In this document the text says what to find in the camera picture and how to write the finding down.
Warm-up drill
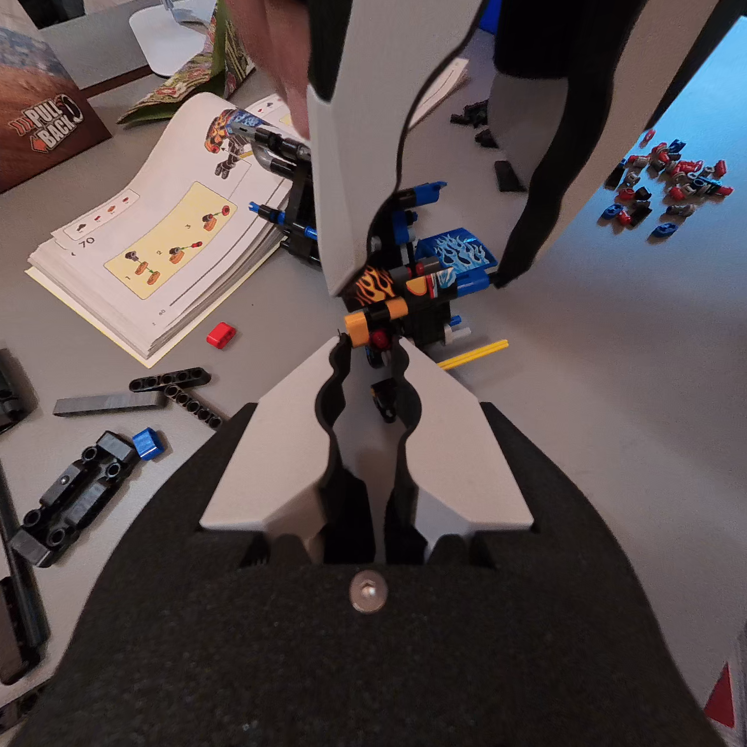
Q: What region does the pile of black lego pieces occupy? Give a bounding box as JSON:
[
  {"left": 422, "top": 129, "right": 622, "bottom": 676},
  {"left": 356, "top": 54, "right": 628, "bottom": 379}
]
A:
[{"left": 0, "top": 461, "right": 51, "bottom": 720}]

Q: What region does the small black lego connector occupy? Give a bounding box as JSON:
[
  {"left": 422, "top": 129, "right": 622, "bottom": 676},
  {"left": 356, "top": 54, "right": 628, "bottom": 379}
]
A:
[{"left": 370, "top": 378, "right": 405, "bottom": 424}]

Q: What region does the pile of small coloured lego pieces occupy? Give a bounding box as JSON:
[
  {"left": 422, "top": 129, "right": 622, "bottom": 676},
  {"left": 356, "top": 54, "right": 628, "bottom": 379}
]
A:
[{"left": 600, "top": 130, "right": 736, "bottom": 241}]

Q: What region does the person's right hand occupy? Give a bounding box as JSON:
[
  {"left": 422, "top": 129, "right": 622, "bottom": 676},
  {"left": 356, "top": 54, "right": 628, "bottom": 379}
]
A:
[{"left": 224, "top": 0, "right": 311, "bottom": 140}]

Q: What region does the blue flame lego car body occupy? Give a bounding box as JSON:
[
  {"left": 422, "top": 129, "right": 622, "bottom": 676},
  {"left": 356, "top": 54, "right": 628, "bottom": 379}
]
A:
[{"left": 341, "top": 182, "right": 504, "bottom": 374}]

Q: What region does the green printed paper bag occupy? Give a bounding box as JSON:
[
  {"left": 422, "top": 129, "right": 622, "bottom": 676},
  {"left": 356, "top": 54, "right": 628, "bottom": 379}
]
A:
[{"left": 117, "top": 0, "right": 258, "bottom": 127}]

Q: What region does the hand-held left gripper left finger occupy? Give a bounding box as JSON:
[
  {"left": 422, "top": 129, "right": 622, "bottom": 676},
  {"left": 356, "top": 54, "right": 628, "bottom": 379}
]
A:
[{"left": 200, "top": 335, "right": 354, "bottom": 564}]

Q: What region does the black holed lego beam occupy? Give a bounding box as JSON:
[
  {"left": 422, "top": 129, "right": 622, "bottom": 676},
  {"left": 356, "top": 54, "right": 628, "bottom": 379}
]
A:
[{"left": 129, "top": 366, "right": 224, "bottom": 431}]

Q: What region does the black grey lego chassis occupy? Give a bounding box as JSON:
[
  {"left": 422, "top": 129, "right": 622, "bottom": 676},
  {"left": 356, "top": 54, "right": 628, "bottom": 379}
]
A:
[{"left": 248, "top": 125, "right": 323, "bottom": 270}]

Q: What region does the yellow lego axle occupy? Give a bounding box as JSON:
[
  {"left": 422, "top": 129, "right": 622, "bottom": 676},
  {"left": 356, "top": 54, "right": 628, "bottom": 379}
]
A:
[{"left": 436, "top": 340, "right": 510, "bottom": 372}]

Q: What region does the black lego slope piece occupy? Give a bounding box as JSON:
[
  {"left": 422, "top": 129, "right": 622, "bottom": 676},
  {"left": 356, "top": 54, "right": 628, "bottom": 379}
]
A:
[{"left": 494, "top": 160, "right": 527, "bottom": 194}]

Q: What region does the lego instruction booklet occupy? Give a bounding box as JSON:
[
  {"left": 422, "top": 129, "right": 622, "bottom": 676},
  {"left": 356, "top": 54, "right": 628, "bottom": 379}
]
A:
[{"left": 25, "top": 57, "right": 470, "bottom": 370}]

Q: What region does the red triangle printed sheet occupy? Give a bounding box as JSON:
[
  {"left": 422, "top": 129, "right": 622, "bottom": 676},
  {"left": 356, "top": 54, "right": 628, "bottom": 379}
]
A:
[{"left": 702, "top": 661, "right": 738, "bottom": 731}]

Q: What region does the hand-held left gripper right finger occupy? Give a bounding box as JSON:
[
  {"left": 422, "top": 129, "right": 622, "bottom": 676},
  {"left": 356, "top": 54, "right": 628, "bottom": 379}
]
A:
[{"left": 388, "top": 337, "right": 535, "bottom": 555}]

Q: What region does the black lego frame piece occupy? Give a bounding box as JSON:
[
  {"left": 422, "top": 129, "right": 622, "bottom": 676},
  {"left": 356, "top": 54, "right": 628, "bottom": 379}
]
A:
[
  {"left": 9, "top": 431, "right": 144, "bottom": 568},
  {"left": 0, "top": 347, "right": 39, "bottom": 434}
]

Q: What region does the small blue lego piece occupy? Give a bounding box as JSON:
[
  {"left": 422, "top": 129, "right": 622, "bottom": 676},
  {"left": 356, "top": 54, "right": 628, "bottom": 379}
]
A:
[{"left": 131, "top": 427, "right": 167, "bottom": 462}]

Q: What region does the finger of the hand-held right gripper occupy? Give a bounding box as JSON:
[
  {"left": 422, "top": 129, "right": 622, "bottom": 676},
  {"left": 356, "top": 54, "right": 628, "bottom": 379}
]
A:
[
  {"left": 495, "top": 0, "right": 723, "bottom": 288},
  {"left": 306, "top": 0, "right": 486, "bottom": 300}
]

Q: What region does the white monitor stand base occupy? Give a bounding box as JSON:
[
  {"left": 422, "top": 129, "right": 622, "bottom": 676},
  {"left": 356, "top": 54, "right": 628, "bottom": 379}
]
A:
[{"left": 128, "top": 0, "right": 220, "bottom": 78}]

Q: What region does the dark grey long lego beam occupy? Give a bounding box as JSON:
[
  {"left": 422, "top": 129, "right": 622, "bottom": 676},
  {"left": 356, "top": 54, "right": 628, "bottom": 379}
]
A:
[{"left": 53, "top": 391, "right": 168, "bottom": 419}]

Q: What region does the brown lego box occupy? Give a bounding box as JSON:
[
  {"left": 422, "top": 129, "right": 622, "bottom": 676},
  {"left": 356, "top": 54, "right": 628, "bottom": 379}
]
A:
[{"left": 0, "top": 12, "right": 113, "bottom": 195}]

